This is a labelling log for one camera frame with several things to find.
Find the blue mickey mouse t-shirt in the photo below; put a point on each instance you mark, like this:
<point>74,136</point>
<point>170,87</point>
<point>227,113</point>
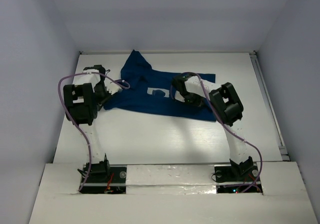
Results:
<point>149,92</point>

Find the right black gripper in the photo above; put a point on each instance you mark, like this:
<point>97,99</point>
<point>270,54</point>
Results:
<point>200,101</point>

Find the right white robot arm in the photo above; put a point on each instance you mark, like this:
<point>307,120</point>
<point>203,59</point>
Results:
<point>227,109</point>

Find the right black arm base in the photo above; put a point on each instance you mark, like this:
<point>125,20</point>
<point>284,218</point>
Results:
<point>227,182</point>

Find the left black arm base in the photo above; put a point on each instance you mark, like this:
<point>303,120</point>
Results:
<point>103,180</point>

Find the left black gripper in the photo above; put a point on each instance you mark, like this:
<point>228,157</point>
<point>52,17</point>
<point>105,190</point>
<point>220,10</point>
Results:
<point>102,94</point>

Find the silver foil tape strip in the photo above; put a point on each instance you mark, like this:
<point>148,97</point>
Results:
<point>170,180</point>

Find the aluminium rail at table edge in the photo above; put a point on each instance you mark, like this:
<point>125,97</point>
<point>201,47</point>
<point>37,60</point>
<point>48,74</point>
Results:
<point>269,107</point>

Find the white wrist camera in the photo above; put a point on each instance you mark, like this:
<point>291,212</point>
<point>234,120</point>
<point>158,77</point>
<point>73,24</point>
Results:
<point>179,97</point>
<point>111,87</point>

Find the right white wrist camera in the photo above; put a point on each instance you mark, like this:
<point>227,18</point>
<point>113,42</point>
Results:
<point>179,97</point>

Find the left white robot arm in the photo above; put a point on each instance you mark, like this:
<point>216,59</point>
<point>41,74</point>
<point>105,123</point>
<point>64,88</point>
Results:
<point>83,100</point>

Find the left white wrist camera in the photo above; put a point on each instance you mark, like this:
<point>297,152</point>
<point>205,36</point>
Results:
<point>111,87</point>

